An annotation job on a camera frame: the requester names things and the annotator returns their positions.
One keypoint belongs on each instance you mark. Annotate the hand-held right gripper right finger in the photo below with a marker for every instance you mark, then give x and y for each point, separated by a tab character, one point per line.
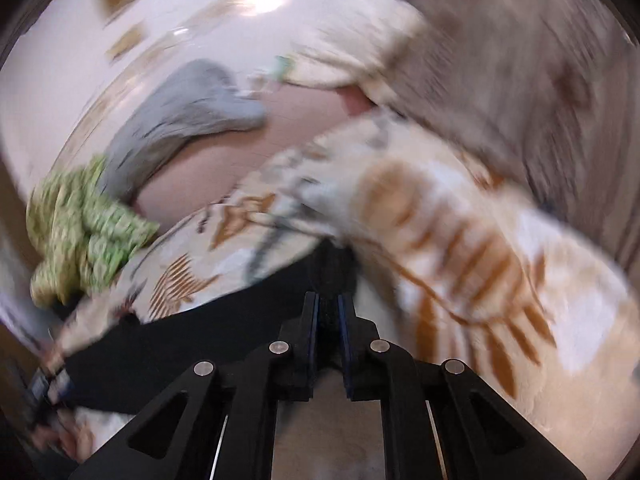
345	335

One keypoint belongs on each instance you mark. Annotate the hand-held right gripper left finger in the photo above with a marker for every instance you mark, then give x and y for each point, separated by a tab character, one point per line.
312	332

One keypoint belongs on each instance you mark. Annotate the black pants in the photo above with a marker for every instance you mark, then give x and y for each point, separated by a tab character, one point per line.
200	340

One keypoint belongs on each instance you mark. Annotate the person's left hand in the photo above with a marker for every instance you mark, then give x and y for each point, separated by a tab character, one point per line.
75	440

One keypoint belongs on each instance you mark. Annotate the leaf print blanket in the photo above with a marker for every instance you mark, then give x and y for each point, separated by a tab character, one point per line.
450	260

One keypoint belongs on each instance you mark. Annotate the green checked quilt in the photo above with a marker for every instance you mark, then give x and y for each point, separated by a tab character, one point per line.
80	230

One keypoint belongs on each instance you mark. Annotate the pink bed sheet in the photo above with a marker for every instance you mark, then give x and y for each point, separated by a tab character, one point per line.
240	160

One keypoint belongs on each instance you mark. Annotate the grey quilted pillow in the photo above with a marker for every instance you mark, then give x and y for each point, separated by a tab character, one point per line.
190	105

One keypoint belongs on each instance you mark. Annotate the small crumpled pale cloth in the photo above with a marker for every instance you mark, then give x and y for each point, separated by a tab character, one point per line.
275	72

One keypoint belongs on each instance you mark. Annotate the white quilted cloth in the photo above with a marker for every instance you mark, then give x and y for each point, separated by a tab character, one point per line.
350	45

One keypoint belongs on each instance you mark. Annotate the brown striped cloth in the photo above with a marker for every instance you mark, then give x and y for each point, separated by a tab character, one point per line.
500	60

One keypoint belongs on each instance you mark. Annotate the small wall picture frame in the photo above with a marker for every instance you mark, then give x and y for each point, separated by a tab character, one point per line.
126	42

